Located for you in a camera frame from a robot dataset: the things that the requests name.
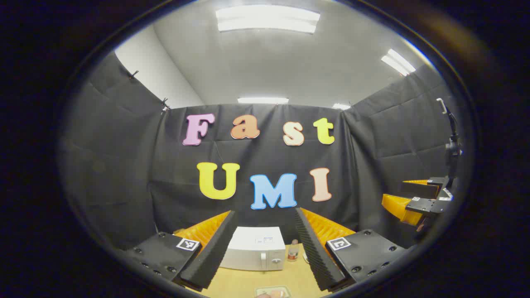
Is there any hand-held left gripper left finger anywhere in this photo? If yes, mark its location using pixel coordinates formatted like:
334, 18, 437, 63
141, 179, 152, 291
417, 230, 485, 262
124, 210, 236, 292

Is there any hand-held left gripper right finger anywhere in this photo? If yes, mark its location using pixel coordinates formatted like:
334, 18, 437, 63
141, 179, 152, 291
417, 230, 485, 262
295, 208, 408, 292

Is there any white microwave oven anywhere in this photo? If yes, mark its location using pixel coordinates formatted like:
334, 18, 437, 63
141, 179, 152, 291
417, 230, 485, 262
219, 226, 286, 272

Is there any pale green square plate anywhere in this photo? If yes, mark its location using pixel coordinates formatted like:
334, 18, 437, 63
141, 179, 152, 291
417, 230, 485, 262
255, 286, 292, 298

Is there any black backdrop cloth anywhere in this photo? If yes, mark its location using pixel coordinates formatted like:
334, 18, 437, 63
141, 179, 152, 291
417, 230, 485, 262
58, 52, 468, 251

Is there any large ceiling light panel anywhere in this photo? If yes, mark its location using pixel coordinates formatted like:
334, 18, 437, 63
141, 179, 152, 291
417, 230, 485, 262
215, 5, 320, 34

